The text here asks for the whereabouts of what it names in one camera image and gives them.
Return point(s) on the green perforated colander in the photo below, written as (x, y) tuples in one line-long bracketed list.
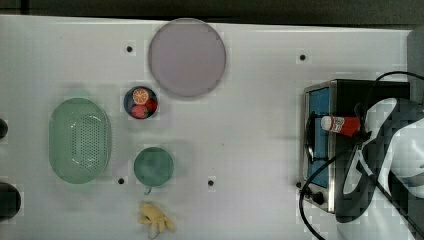
[(80, 140)]

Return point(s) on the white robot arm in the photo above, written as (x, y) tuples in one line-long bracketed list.
[(379, 184)]

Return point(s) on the green mug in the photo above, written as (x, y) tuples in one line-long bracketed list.
[(153, 167)]

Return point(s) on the peeled banana toy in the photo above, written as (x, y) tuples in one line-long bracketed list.
[(155, 219)]

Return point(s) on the small blue bowl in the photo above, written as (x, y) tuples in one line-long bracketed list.
[(129, 103)]

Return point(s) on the orange slice toy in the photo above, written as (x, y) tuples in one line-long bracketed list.
[(140, 96)]

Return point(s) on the red tomato toy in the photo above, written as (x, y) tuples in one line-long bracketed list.
[(151, 105)]

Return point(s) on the red strawberry toy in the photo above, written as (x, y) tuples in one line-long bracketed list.
[(139, 112)]

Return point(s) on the red ketchup bottle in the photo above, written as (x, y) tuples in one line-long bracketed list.
[(347, 126)]

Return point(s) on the grey round plate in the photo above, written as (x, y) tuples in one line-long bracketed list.
[(187, 57)]

